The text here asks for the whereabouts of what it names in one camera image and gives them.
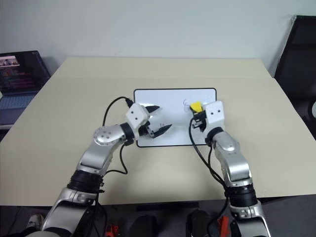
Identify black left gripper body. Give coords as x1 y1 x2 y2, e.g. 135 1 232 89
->
137 107 154 138

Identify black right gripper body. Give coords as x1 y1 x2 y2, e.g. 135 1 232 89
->
191 116 207 133

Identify black office chair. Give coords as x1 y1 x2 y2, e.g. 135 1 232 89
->
273 15 316 122

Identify white sneaker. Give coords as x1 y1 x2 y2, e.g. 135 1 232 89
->
28 213 45 231

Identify black-framed small whiteboard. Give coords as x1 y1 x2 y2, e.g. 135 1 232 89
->
133 87 218 149

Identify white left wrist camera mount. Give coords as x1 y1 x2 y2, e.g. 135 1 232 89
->
125 103 150 138

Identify open laptop with dark screen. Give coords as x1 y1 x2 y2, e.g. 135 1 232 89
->
0 50 51 130

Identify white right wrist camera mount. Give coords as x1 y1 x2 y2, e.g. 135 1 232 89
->
203 100 226 131

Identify yellow whiteboard eraser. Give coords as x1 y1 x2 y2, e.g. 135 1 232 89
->
190 101 204 113

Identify red and black object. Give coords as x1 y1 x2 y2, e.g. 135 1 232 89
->
216 215 230 235
105 223 119 237

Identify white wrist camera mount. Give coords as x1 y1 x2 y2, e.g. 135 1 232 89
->
203 100 226 131
125 103 150 138

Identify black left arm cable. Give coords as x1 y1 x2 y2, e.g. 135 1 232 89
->
103 96 135 175

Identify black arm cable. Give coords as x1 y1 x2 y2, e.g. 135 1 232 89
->
188 118 232 235
103 96 135 175

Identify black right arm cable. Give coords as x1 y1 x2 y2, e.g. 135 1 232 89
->
188 118 232 235

